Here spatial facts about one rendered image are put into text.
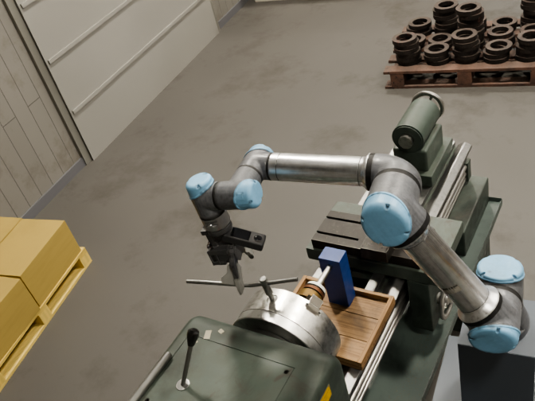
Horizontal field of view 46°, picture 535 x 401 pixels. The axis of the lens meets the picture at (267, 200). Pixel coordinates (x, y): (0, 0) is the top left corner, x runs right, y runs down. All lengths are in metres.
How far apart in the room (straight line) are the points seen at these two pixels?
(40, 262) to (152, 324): 0.80
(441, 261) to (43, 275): 2.96
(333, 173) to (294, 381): 0.53
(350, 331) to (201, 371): 0.65
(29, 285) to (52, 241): 0.32
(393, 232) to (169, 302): 2.55
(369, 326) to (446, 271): 0.72
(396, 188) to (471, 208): 1.49
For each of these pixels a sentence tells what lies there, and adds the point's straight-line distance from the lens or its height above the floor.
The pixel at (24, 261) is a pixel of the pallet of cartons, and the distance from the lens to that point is 4.01.
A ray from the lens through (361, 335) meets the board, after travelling 2.17.
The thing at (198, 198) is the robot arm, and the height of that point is 1.65.
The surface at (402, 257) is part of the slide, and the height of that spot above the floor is 0.97.
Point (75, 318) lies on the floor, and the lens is 4.05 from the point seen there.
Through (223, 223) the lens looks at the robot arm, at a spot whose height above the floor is 1.55.
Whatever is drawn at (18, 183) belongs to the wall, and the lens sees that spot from 5.04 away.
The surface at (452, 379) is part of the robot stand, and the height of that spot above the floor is 0.75.
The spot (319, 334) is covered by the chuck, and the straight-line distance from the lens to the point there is 1.84.
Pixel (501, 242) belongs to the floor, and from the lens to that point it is 3.73.
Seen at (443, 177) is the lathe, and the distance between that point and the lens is 2.80.
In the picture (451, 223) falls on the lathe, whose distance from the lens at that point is 2.46.
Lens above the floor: 2.56
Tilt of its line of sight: 37 degrees down
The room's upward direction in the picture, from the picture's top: 17 degrees counter-clockwise
